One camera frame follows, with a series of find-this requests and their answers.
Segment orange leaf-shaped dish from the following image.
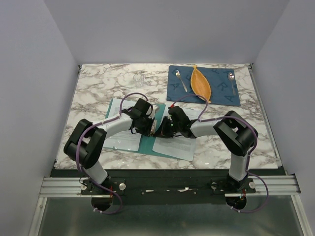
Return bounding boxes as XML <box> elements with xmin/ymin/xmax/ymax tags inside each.
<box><xmin>190</xmin><ymin>65</ymin><xmax>211</xmax><ymax>104</ymax></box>

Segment silver spoon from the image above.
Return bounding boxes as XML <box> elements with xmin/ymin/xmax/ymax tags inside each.
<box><xmin>228</xmin><ymin>72</ymin><xmax>236</xmax><ymax>96</ymax></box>

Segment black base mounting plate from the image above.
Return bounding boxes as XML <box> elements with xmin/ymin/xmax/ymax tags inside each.
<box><xmin>51</xmin><ymin>170</ymin><xmax>266</xmax><ymax>209</ymax></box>

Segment clear drinking glass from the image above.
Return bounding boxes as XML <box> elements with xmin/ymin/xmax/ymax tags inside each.
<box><xmin>133</xmin><ymin>73</ymin><xmax>145</xmax><ymax>88</ymax></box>

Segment blue placemat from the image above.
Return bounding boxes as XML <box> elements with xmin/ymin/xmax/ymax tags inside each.
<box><xmin>166</xmin><ymin>65</ymin><xmax>241</xmax><ymax>107</ymax></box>

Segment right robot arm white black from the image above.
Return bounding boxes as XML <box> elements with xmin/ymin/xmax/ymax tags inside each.
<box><xmin>154</xmin><ymin>106</ymin><xmax>258</xmax><ymax>193</ymax></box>

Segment teal green folder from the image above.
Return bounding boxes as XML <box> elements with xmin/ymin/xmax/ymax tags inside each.
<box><xmin>103</xmin><ymin>98</ymin><xmax>197</xmax><ymax>161</ymax></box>

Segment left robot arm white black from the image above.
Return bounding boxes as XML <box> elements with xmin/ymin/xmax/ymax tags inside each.
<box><xmin>63</xmin><ymin>98</ymin><xmax>155</xmax><ymax>194</ymax></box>

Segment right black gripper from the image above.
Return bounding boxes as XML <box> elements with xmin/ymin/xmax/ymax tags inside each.
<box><xmin>154</xmin><ymin>117</ymin><xmax>181</xmax><ymax>139</ymax></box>

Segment silver folder clip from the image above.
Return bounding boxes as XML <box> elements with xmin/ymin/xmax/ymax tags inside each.
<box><xmin>150</xmin><ymin>119</ymin><xmax>157</xmax><ymax>136</ymax></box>

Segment silver fork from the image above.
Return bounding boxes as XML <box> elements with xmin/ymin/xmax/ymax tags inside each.
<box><xmin>175</xmin><ymin>70</ymin><xmax>188</xmax><ymax>92</ymax></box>

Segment white printed paper files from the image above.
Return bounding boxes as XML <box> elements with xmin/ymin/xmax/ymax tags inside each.
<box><xmin>152</xmin><ymin>108</ymin><xmax>202</xmax><ymax>161</ymax></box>

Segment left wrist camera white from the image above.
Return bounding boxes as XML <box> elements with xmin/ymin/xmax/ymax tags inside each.
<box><xmin>147</xmin><ymin>105</ymin><xmax>159</xmax><ymax>118</ymax></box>

